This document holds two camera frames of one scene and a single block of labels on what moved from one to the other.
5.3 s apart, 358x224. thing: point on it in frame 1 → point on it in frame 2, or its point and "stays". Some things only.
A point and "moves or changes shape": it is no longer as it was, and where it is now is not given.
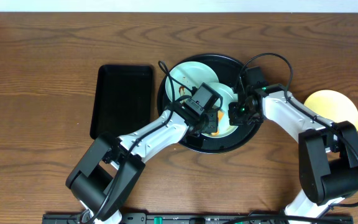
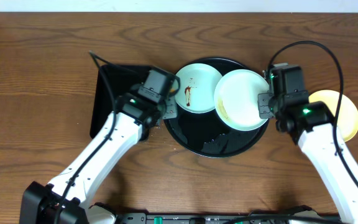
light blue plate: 228,95 moves or changes shape
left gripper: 212,122 → 169,109
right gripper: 235,119 → 265,112
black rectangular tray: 123,99 stays
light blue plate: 181,79 stays
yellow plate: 333,106 stays
